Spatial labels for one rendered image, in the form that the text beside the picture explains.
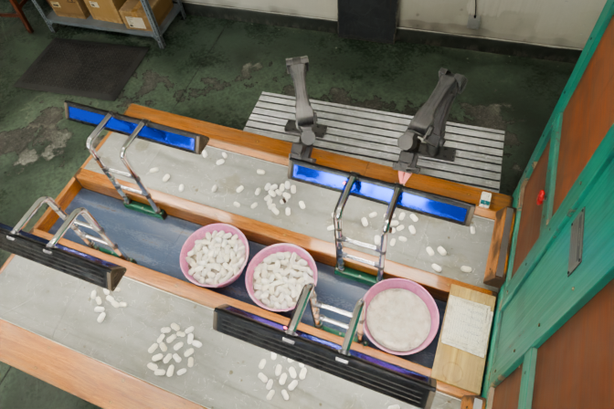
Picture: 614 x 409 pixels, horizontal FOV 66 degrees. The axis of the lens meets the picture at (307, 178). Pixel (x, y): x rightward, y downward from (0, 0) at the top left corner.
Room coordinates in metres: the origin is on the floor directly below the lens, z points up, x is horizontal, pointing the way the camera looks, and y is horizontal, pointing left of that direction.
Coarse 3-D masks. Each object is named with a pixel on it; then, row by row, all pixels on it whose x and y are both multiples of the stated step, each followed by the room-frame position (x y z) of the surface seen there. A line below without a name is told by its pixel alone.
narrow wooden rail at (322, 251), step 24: (96, 192) 1.32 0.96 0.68; (192, 216) 1.08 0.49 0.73; (216, 216) 1.04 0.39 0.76; (240, 216) 1.02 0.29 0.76; (264, 240) 0.93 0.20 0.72; (288, 240) 0.89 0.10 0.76; (312, 240) 0.87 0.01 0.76; (360, 264) 0.75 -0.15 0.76; (432, 288) 0.62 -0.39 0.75; (480, 288) 0.59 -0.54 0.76
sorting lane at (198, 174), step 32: (160, 160) 1.40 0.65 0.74; (192, 160) 1.37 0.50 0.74; (224, 160) 1.35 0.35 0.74; (256, 160) 1.32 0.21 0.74; (192, 192) 1.20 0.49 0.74; (224, 192) 1.17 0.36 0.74; (288, 192) 1.13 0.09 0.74; (320, 192) 1.10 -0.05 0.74; (288, 224) 0.97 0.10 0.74; (320, 224) 0.95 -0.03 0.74; (352, 224) 0.93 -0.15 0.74; (416, 224) 0.89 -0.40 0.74; (448, 224) 0.87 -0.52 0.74; (480, 224) 0.85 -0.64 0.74; (416, 256) 0.76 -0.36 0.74; (448, 256) 0.74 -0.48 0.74; (480, 256) 0.72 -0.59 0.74
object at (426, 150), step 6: (420, 144) 1.33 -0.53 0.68; (426, 144) 1.32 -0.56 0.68; (420, 150) 1.29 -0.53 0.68; (426, 150) 1.28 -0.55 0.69; (432, 150) 1.25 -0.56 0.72; (438, 150) 1.25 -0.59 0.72; (444, 150) 1.27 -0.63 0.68; (450, 150) 1.27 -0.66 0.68; (426, 156) 1.26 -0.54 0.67; (432, 156) 1.25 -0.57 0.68; (438, 156) 1.24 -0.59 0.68; (444, 156) 1.24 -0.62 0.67; (450, 156) 1.23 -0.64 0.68
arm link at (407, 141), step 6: (408, 126) 1.15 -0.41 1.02; (432, 126) 1.13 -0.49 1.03; (408, 132) 1.08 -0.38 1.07; (414, 132) 1.09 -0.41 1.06; (402, 138) 1.08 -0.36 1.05; (408, 138) 1.07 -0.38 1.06; (414, 138) 1.07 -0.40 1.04; (426, 138) 1.10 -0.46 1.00; (402, 144) 1.06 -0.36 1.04; (408, 144) 1.05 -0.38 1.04; (414, 144) 1.06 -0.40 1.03; (408, 150) 1.05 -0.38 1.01
